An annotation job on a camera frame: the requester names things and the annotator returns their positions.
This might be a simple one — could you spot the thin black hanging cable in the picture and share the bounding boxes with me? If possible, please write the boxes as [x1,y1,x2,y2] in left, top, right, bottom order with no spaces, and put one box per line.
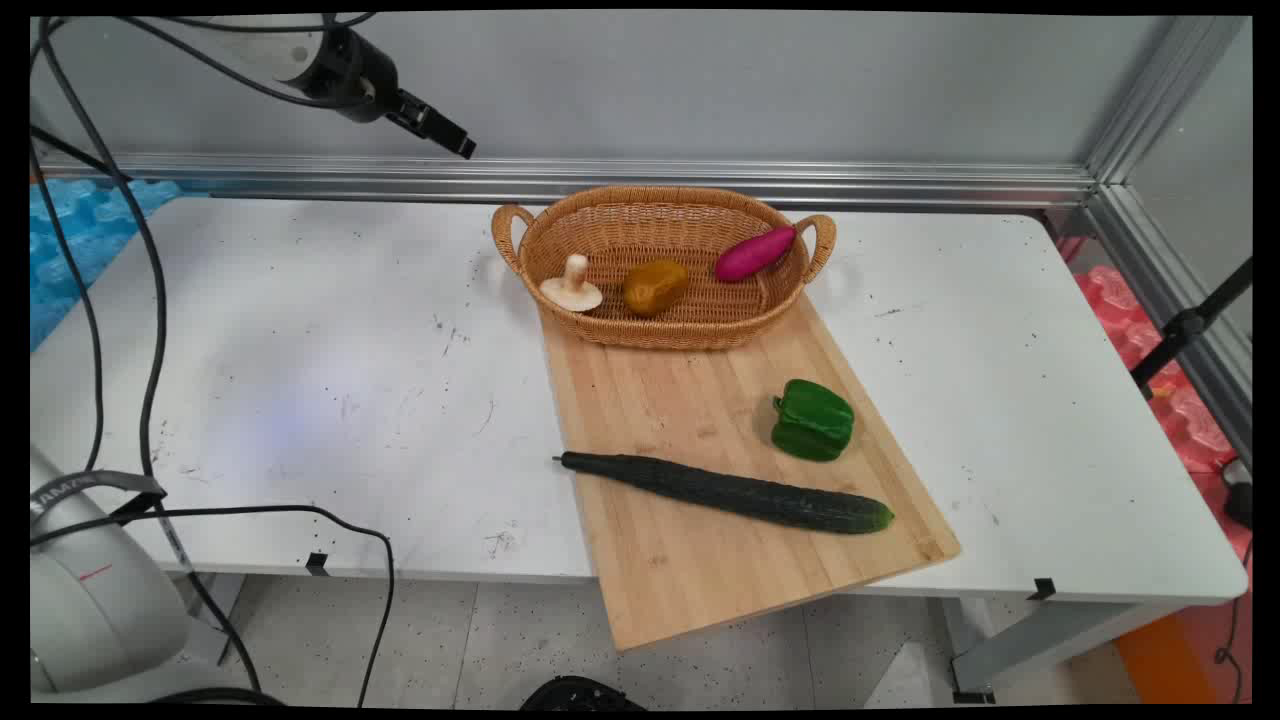
[30,140,106,473]

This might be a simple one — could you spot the aluminium frame post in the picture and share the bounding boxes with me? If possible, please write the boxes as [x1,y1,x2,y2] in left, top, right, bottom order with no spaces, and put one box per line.
[1085,14,1251,187]

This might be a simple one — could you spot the black tripod stand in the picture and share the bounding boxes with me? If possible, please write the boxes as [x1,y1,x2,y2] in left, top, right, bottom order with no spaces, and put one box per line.
[1128,256,1253,399]

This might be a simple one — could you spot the aluminium side frame rail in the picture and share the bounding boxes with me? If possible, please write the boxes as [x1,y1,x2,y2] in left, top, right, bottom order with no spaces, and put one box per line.
[1082,184,1253,469]

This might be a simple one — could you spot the thick black hanging cable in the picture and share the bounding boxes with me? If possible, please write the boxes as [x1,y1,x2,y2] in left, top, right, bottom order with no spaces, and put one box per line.
[30,18,263,695]

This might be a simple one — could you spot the thin black floor cable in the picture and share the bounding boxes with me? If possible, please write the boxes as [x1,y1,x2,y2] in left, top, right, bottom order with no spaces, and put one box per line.
[1213,538,1253,703]

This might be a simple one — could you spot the black cable with floor loop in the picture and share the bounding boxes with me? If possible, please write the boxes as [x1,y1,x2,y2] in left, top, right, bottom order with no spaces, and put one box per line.
[30,503,396,707]

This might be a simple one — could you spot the dark green toy cucumber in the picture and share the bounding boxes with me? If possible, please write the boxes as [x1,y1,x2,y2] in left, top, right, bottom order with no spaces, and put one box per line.
[552,451,896,536]

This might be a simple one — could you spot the magenta toy sweet potato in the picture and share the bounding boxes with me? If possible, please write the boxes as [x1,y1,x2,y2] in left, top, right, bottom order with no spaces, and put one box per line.
[713,225,798,284]

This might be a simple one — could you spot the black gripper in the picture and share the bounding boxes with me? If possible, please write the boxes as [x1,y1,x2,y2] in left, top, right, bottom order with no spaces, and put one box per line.
[290,24,477,161]

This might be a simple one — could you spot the light wooden cutting board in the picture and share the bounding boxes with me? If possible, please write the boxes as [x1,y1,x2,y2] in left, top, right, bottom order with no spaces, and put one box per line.
[538,290,963,653]

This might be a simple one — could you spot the red foam mat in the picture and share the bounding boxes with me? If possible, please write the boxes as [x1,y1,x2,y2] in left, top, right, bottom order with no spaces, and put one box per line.
[1055,236,1253,561]

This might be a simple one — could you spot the blue foam mat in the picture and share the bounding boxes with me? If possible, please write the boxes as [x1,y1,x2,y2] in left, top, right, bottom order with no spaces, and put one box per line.
[30,178,211,353]

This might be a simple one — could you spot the grey metal table leg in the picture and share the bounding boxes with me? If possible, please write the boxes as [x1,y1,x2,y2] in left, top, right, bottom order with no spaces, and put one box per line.
[938,594,1193,703]

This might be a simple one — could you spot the aluminium horizontal frame rail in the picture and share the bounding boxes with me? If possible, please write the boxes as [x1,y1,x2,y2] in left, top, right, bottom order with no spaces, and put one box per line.
[30,152,1101,213]

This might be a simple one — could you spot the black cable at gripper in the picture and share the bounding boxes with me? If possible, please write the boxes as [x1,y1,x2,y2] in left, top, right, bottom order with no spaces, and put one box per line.
[115,12,379,107]

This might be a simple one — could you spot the green toy bell pepper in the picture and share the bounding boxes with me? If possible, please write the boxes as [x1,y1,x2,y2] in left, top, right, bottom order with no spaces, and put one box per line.
[769,378,857,463]

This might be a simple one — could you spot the beige toy mushroom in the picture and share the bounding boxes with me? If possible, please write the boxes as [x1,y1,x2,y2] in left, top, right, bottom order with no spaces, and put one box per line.
[539,253,605,314]

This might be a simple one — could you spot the woven wicker basket with handles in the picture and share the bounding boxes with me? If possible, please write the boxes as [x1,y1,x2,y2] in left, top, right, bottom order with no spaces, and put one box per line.
[490,185,837,351]

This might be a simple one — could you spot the grey printed strap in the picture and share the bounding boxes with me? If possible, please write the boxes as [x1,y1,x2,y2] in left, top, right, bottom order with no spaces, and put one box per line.
[30,469,168,523]

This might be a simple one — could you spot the yellow-brown toy potato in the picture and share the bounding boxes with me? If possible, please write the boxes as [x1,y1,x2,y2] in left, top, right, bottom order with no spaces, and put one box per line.
[622,259,691,319]

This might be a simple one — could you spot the black round floor object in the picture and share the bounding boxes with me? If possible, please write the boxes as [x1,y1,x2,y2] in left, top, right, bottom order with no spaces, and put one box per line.
[518,675,649,711]

